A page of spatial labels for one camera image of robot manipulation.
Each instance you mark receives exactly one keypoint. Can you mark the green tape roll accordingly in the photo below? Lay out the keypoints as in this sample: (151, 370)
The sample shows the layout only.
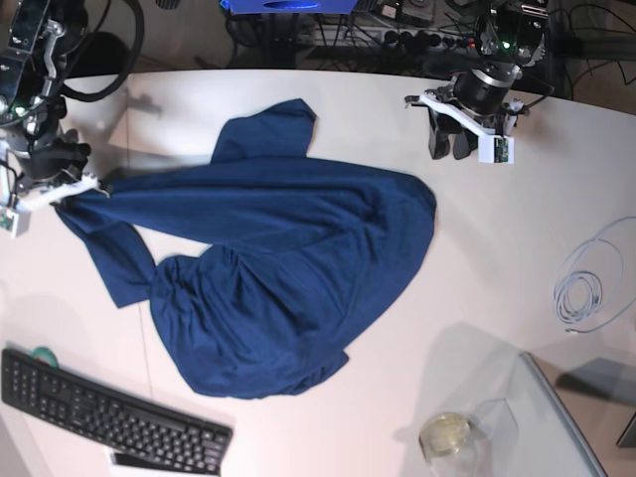
(46, 356)

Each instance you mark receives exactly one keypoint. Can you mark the blue box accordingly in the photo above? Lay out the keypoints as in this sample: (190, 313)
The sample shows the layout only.
(289, 6)

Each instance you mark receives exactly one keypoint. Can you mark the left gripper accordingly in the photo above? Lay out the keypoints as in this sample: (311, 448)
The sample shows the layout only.
(482, 94)

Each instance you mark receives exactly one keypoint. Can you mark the clear glass jar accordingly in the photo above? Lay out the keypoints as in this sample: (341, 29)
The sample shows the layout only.
(448, 446)

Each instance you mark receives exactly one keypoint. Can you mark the white power strip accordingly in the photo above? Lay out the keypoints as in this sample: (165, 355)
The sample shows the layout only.
(356, 36)

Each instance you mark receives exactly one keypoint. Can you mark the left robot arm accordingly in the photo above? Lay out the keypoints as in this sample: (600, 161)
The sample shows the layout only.
(508, 34)

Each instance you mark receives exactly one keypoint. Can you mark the dark blue t-shirt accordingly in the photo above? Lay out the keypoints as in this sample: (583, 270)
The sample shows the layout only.
(262, 266)

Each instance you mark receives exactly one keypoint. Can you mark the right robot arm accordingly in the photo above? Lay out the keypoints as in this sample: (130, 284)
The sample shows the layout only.
(34, 65)

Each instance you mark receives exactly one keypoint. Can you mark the black computer keyboard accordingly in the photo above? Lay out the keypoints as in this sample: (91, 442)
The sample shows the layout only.
(164, 438)

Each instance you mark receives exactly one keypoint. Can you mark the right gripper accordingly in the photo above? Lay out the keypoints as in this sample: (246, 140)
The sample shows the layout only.
(59, 161)

